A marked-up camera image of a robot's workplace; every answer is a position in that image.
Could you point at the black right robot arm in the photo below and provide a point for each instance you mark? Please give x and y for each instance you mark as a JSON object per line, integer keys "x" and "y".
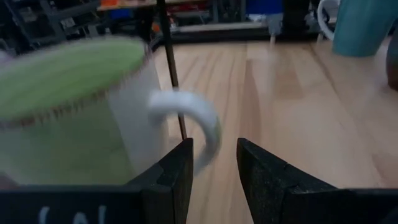
{"x": 295, "y": 15}

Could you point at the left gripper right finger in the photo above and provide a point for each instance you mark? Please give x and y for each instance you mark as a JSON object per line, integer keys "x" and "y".
{"x": 264, "y": 180}

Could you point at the black shelf post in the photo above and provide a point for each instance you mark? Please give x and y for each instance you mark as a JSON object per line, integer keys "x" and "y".
{"x": 171, "y": 62}

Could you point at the green and white mug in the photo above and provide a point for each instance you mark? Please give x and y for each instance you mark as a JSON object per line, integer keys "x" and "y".
{"x": 62, "y": 77}

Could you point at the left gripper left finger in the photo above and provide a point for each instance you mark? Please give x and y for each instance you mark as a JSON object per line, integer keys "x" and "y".
{"x": 171, "y": 186}

